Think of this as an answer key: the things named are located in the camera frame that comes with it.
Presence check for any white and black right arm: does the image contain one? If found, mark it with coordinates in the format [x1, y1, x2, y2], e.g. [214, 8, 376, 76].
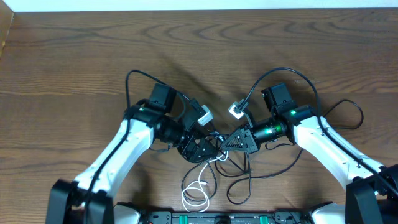
[221, 83, 397, 223]

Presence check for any black camera cable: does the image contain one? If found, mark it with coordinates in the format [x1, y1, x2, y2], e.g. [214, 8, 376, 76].
[82, 68, 206, 224]
[236, 67, 398, 198]

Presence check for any white USB cable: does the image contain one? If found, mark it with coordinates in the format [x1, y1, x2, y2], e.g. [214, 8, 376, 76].
[180, 134, 229, 213]

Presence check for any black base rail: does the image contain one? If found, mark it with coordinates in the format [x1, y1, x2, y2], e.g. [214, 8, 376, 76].
[111, 202, 349, 224]

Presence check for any black USB cable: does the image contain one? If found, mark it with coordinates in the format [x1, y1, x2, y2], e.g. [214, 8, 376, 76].
[180, 98, 364, 206]

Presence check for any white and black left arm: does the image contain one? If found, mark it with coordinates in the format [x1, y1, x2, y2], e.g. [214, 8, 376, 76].
[45, 104, 218, 223]

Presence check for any brown cardboard panel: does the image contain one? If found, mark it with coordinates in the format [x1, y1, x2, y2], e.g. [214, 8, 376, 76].
[0, 0, 14, 54]

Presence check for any black left camera cable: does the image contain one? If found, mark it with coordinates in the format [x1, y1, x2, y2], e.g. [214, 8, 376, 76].
[82, 68, 206, 224]

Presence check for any black right camera cable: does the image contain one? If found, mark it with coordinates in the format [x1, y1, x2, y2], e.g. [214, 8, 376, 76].
[236, 67, 398, 198]

